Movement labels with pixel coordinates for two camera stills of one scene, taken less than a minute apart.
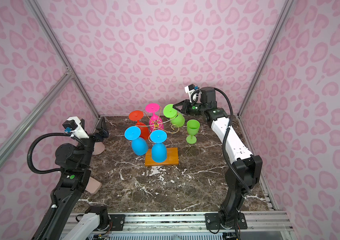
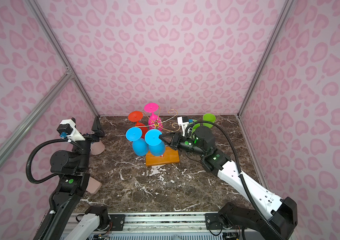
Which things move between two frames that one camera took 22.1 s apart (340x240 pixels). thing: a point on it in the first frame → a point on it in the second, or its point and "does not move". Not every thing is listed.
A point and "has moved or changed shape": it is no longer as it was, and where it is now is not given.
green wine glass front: [193, 126] does not move
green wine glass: [176, 118] has moved or changed shape
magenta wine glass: [155, 122] does not move
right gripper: [187, 109] → [177, 137]
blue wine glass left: [139, 145] does not move
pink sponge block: [93, 186] does not move
